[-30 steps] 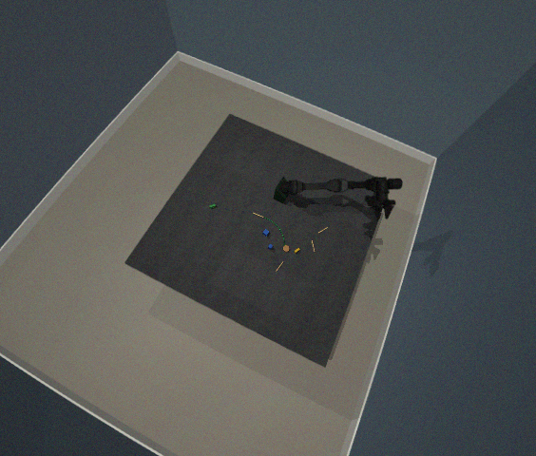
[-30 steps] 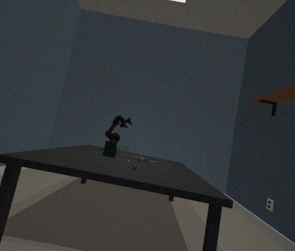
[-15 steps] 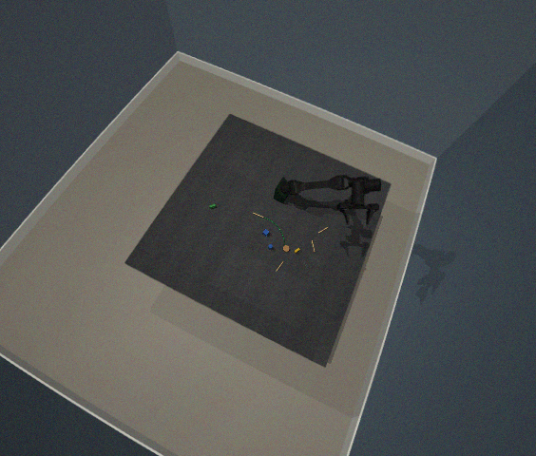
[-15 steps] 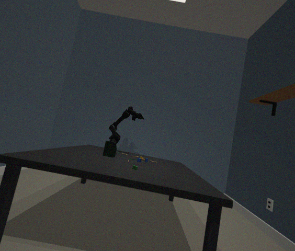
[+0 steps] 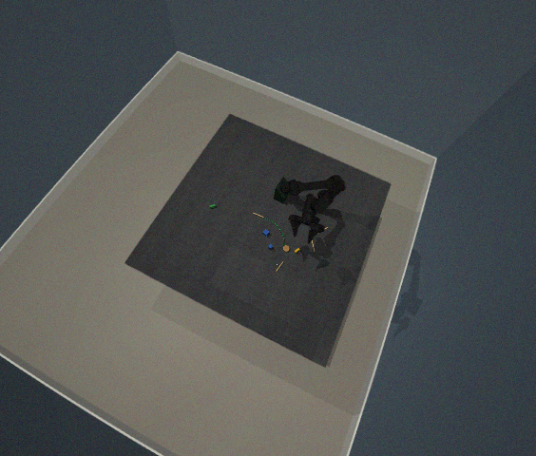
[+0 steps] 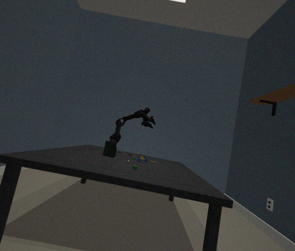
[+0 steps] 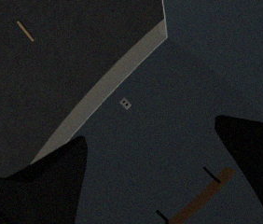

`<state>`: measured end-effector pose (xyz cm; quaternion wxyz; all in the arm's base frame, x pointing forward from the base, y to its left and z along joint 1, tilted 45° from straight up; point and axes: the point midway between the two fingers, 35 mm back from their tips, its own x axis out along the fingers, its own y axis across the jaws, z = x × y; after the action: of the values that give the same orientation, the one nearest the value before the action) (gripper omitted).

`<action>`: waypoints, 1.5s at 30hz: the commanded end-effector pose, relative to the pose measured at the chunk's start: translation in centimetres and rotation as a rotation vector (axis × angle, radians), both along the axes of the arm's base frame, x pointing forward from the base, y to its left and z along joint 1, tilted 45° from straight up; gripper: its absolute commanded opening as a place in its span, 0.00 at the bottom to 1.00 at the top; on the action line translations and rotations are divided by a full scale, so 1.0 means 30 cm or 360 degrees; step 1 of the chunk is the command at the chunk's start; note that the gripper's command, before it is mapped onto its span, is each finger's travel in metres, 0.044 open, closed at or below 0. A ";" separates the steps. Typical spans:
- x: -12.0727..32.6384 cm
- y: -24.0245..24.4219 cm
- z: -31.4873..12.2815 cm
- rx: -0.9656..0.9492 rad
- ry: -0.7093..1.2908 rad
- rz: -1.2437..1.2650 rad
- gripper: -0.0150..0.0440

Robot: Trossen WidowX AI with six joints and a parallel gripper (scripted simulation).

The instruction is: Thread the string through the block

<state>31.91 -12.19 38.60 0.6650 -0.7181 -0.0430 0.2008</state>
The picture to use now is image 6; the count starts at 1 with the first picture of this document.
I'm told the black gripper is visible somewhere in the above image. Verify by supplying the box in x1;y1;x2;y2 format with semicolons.
143;115;155;128

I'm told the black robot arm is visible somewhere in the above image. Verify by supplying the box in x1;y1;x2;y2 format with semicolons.
109;107;150;143

